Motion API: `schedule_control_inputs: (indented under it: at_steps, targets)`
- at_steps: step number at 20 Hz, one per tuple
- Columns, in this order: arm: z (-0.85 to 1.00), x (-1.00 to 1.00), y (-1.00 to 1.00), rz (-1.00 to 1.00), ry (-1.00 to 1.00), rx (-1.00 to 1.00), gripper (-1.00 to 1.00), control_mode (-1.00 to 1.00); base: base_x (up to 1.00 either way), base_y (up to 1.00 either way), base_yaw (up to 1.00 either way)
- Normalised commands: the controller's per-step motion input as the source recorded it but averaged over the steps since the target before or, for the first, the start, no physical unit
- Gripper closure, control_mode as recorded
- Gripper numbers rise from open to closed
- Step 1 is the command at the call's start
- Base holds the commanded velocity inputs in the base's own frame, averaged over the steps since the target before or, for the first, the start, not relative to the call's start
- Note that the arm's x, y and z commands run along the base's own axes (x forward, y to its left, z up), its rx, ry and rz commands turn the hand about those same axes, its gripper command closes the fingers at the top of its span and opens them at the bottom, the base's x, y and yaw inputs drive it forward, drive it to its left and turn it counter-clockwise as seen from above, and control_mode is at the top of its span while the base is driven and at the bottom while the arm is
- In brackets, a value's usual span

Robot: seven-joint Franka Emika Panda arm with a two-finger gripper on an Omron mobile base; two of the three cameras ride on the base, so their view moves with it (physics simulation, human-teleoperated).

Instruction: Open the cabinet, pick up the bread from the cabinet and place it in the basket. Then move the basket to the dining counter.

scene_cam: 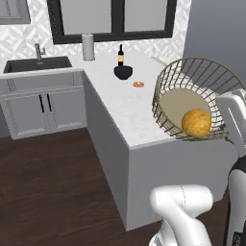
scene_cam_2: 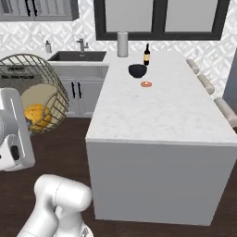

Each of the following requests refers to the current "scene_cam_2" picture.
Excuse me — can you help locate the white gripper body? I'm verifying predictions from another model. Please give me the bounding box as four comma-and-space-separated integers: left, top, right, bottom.
0, 87, 31, 140

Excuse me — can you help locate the grey base cabinet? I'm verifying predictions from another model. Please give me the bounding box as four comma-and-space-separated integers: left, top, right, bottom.
49, 61, 110, 119

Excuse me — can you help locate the white dining counter island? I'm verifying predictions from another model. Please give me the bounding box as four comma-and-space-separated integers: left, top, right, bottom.
85, 50, 237, 227

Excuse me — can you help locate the grey soap dispenser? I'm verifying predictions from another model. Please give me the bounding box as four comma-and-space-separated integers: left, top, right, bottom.
44, 40, 53, 55

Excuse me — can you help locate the dark sink basin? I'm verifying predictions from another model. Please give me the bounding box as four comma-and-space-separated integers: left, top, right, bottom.
47, 50, 107, 63

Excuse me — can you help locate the grey tap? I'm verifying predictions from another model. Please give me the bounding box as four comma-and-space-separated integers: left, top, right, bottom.
76, 38, 90, 56

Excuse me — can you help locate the paper towel roll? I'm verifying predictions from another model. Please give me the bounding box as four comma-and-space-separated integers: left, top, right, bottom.
117, 31, 130, 58

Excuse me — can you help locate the black bowl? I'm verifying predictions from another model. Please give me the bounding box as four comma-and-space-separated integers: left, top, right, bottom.
128, 63, 148, 80

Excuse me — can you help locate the dark wine bottle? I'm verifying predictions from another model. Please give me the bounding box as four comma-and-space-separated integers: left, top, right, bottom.
143, 43, 152, 67

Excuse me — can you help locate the black framed window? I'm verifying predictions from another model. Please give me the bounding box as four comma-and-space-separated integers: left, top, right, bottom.
94, 0, 231, 42

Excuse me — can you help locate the beige stool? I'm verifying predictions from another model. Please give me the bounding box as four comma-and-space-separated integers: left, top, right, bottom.
213, 96, 237, 130
196, 73, 216, 95
186, 58, 201, 75

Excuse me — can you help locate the dark grey fridge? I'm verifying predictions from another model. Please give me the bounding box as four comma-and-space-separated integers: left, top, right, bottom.
222, 55, 237, 114

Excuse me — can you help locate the wire basket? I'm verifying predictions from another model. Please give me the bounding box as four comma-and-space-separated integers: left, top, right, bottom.
0, 53, 70, 134

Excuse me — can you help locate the grey wall cabinet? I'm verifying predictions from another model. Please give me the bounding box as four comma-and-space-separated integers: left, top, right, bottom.
0, 0, 80, 22

